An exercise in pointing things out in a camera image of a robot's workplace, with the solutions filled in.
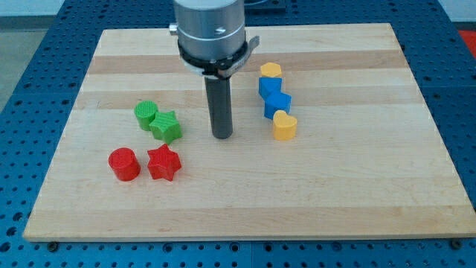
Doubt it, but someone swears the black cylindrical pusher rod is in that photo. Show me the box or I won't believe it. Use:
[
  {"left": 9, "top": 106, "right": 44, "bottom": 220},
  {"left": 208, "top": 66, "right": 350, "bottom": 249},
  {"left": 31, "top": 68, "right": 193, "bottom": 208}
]
[{"left": 205, "top": 78, "right": 233, "bottom": 139}]

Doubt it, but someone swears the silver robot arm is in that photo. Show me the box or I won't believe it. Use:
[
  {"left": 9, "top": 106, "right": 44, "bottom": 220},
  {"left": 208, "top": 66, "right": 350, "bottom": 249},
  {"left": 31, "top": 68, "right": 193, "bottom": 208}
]
[{"left": 169, "top": 0, "right": 260, "bottom": 139}]

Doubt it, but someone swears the yellow hexagon block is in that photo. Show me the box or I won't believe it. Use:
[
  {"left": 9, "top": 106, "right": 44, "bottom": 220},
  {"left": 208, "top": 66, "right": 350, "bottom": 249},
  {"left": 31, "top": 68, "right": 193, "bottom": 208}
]
[{"left": 260, "top": 62, "right": 283, "bottom": 78}]

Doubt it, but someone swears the yellow heart block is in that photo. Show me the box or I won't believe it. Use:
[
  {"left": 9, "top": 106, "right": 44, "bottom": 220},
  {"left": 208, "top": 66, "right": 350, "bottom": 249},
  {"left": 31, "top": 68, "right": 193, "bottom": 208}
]
[{"left": 272, "top": 110, "right": 298, "bottom": 141}]

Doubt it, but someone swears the blue cube block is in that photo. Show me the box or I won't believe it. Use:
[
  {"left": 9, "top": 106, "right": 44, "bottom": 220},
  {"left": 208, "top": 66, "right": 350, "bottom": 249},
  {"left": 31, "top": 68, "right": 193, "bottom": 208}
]
[{"left": 258, "top": 77, "right": 283, "bottom": 100}]

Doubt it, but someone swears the blue pentagon block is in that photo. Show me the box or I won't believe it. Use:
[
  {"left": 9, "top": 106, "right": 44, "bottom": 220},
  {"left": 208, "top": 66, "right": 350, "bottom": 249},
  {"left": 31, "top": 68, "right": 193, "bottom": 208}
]
[{"left": 263, "top": 92, "right": 292, "bottom": 119}]

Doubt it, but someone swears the green star block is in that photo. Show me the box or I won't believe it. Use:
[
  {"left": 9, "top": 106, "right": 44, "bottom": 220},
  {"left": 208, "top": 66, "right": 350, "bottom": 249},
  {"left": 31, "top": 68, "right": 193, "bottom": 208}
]
[{"left": 149, "top": 111, "right": 182, "bottom": 144}]

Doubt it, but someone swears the green cylinder block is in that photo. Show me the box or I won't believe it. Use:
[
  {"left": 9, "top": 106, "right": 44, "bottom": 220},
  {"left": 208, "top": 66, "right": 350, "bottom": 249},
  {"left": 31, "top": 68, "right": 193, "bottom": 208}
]
[{"left": 134, "top": 100, "right": 158, "bottom": 131}]

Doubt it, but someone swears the red star block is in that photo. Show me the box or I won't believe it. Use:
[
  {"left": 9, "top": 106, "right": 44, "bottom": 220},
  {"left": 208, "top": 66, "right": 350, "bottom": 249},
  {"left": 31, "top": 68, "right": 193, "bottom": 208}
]
[{"left": 147, "top": 144, "right": 181, "bottom": 182}]

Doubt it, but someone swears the red cylinder block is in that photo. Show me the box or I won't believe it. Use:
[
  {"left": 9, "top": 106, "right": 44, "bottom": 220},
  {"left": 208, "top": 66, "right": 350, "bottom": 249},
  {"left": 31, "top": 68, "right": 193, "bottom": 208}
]
[{"left": 108, "top": 147, "right": 141, "bottom": 182}]

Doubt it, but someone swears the wooden board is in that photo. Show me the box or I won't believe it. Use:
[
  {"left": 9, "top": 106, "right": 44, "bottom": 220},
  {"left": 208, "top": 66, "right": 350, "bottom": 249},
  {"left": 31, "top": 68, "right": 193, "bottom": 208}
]
[{"left": 23, "top": 23, "right": 475, "bottom": 242}]

